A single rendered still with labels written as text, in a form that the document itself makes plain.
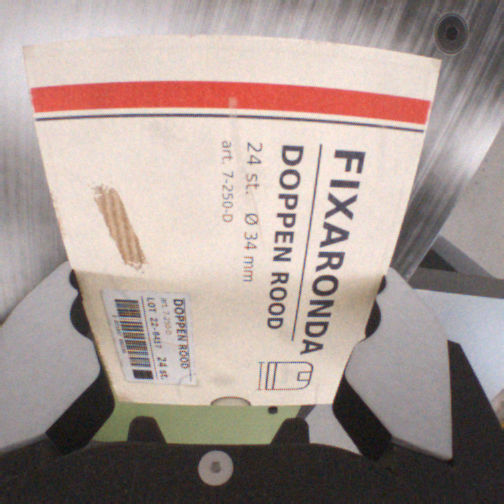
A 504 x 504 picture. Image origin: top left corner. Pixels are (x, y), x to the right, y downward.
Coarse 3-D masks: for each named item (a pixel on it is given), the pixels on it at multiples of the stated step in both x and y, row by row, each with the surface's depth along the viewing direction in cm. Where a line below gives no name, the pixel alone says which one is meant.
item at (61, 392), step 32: (64, 288) 9; (32, 320) 8; (64, 320) 8; (0, 352) 7; (32, 352) 7; (64, 352) 7; (96, 352) 7; (0, 384) 6; (32, 384) 6; (64, 384) 6; (96, 384) 6; (0, 416) 5; (32, 416) 5; (64, 416) 5; (96, 416) 6; (0, 448) 5; (64, 448) 5
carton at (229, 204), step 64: (64, 64) 7; (128, 64) 7; (192, 64) 7; (256, 64) 7; (320, 64) 7; (384, 64) 7; (64, 128) 8; (128, 128) 8; (192, 128) 8; (256, 128) 8; (320, 128) 8; (384, 128) 8; (64, 192) 9; (128, 192) 9; (192, 192) 9; (256, 192) 9; (320, 192) 9; (384, 192) 9; (128, 256) 10; (192, 256) 10; (256, 256) 10; (320, 256) 10; (384, 256) 10; (128, 320) 12; (192, 320) 12; (256, 320) 12; (320, 320) 12; (128, 384) 14; (192, 384) 14; (256, 384) 14; (320, 384) 14
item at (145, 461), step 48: (144, 432) 5; (288, 432) 5; (48, 480) 4; (96, 480) 4; (144, 480) 4; (192, 480) 4; (240, 480) 4; (288, 480) 4; (336, 480) 4; (384, 480) 4
